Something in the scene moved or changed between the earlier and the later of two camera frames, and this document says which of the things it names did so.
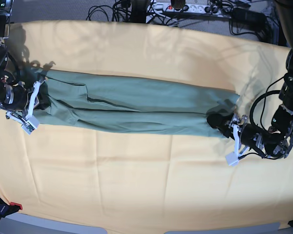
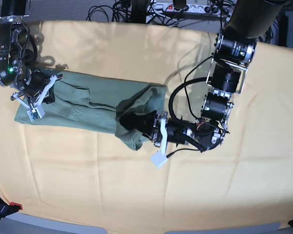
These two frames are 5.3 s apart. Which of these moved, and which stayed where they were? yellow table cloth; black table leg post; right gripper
Moved: right gripper
Stayed: black table leg post; yellow table cloth
